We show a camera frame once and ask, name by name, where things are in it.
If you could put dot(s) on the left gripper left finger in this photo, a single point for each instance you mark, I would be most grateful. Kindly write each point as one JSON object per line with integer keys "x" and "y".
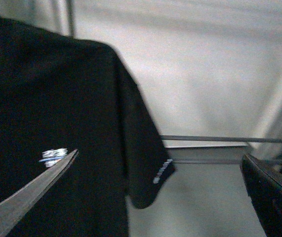
{"x": 15, "y": 207}

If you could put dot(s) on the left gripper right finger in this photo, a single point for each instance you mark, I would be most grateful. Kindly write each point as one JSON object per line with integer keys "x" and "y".
{"x": 264, "y": 187}

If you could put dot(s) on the black printed t-shirt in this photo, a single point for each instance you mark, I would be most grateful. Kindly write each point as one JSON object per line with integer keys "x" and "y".
{"x": 59, "y": 94}

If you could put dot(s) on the grey metal drying rack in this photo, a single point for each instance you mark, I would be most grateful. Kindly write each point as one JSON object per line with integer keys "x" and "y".
{"x": 217, "y": 150}

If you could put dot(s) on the grey vertical wall pole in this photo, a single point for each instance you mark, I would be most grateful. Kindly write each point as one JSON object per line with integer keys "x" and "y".
{"x": 70, "y": 17}

